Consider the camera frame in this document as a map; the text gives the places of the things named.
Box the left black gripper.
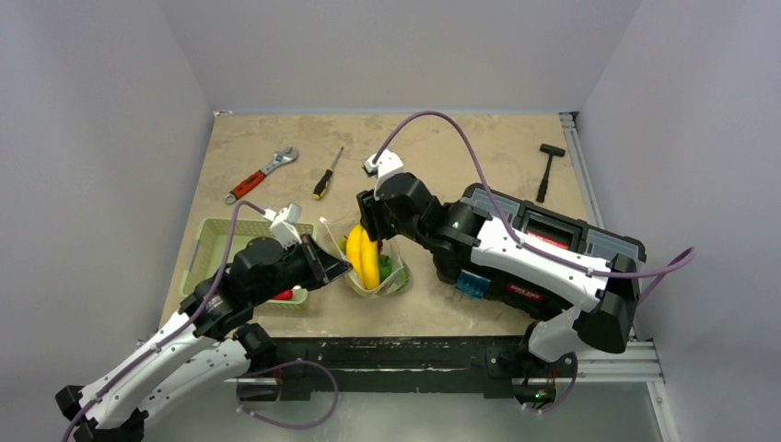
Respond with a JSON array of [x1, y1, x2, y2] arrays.
[[252, 232, 353, 305]]

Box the yellow banana toy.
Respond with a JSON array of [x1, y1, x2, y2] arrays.
[[346, 225, 380, 291]]

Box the green bell pepper toy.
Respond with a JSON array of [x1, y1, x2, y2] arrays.
[[378, 254, 394, 283]]

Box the clear zip top bag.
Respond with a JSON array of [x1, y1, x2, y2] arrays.
[[320, 215, 411, 298]]

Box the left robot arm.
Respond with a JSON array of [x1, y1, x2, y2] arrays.
[[55, 234, 353, 441]]

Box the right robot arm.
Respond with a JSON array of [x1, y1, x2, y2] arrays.
[[356, 172, 640, 375]]

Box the red chili pepper toy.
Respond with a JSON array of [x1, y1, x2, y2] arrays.
[[273, 289, 295, 302]]

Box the yellow black screwdriver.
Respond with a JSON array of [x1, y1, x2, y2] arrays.
[[312, 146, 344, 200]]

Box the green plastic basket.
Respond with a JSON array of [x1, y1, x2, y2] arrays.
[[178, 217, 315, 319]]

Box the black hammer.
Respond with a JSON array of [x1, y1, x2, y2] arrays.
[[535, 144, 566, 203]]

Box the black tool box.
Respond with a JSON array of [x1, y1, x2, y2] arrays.
[[421, 184, 647, 320]]

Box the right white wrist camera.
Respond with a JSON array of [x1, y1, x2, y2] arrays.
[[363, 150, 404, 194]]

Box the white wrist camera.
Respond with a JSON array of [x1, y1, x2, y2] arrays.
[[363, 150, 404, 194], [262, 203, 302, 249]]

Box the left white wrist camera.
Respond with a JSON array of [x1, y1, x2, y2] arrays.
[[262, 203, 302, 249]]

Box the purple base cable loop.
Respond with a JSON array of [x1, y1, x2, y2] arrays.
[[235, 358, 341, 428]]

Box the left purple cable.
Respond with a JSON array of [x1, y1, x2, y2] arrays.
[[59, 200, 270, 442]]

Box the red handled adjustable wrench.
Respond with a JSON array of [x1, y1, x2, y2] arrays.
[[224, 146, 299, 205]]

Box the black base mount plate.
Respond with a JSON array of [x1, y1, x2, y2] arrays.
[[237, 336, 574, 404]]

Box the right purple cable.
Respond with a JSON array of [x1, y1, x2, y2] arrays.
[[373, 110, 698, 307]]

